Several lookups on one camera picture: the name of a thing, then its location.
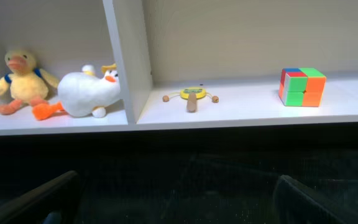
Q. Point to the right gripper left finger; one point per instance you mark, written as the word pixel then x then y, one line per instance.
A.
pixel 42 202

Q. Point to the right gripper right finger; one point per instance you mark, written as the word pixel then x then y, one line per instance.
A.
pixel 306 205

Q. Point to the many-coloured puzzle cube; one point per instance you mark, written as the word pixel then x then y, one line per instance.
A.
pixel 303 88

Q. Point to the yellow rattle drum toy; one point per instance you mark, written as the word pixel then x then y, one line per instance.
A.
pixel 192 93

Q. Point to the white plush duck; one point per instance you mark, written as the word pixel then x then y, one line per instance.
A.
pixel 82 93

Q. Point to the white shelf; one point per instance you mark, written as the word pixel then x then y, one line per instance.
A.
pixel 244 105

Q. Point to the yellow plush duck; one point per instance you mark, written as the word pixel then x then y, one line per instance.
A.
pixel 26 84

